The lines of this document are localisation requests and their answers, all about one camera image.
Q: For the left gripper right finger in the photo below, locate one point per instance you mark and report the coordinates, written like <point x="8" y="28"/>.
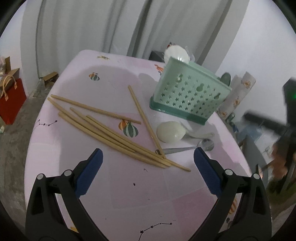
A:
<point x="220" y="184"/>

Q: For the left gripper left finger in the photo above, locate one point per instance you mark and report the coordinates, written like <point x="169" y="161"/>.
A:
<point x="76" y="184"/>

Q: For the metal spoon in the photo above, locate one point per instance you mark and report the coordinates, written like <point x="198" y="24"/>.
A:
<point x="206" y="144"/>

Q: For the wooden chopstick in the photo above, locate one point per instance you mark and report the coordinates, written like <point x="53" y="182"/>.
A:
<point x="171" y="162"/>
<point x="123" y="140"/>
<point x="96" y="110"/>
<point x="146" y="122"/>
<point x="112" y="144"/>
<point x="86" y="124"/>

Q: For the cream plastic ladle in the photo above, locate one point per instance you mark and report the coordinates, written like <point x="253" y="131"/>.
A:
<point x="172" y="131"/>

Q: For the green can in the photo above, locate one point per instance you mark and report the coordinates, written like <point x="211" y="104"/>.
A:
<point x="230" y="118"/>

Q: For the floral wallpaper roll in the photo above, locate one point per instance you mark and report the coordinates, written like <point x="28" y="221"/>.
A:
<point x="241" y="86"/>

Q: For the dark green spoon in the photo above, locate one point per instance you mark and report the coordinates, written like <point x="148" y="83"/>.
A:
<point x="226" y="78"/>

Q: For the green plastic utensil holder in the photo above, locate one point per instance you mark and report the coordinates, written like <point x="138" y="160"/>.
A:
<point x="188" y="91"/>

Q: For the red gift bag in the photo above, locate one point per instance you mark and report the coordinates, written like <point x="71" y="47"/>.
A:
<point x="12" y="98"/>

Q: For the cardboard box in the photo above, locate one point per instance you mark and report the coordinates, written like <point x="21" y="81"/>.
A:
<point x="50" y="79"/>

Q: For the white scalloped ladle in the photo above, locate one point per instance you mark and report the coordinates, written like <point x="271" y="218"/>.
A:
<point x="176" y="52"/>

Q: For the grey curtain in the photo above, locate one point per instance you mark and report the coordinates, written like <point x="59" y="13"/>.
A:
<point x="53" y="32"/>

